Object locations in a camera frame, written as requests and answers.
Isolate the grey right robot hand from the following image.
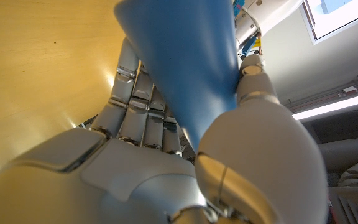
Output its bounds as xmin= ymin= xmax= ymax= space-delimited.
xmin=0 ymin=37 xmax=329 ymax=224

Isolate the ceiling tube light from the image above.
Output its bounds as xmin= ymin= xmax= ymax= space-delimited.
xmin=291 ymin=90 xmax=358 ymax=121

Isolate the blue metal bottle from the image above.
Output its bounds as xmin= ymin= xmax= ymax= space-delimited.
xmin=113 ymin=0 xmax=241 ymax=154

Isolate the bright window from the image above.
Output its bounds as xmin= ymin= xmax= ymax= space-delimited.
xmin=299 ymin=0 xmax=358 ymax=46

